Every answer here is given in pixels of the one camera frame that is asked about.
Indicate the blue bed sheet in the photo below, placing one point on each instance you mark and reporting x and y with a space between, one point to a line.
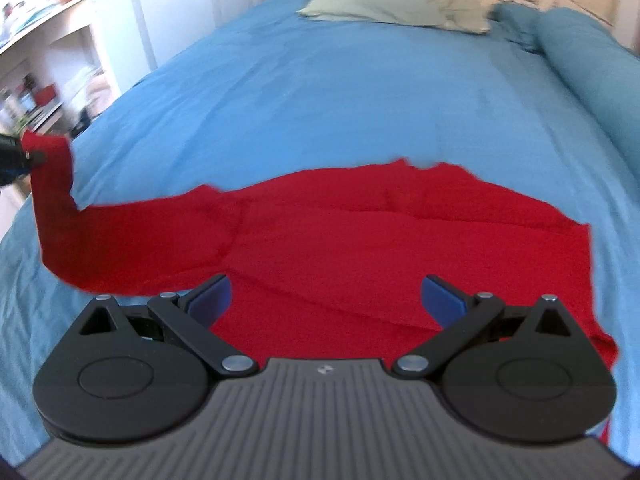
271 93

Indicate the white shelf unit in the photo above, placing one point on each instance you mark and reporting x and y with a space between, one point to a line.
74 44

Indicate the green pillow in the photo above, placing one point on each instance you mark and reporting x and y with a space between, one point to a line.
469 16

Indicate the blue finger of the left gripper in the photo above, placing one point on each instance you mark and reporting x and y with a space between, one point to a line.
15 162

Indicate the red cloth garment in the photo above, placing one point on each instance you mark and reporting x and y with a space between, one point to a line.
324 265

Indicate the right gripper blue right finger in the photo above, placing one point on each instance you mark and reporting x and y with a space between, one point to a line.
462 319

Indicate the rolled blue duvet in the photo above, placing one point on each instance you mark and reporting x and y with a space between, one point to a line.
599 71

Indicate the red box on shelf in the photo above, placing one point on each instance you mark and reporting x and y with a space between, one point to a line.
45 95

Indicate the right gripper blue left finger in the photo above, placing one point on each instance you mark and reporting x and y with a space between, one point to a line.
189 318

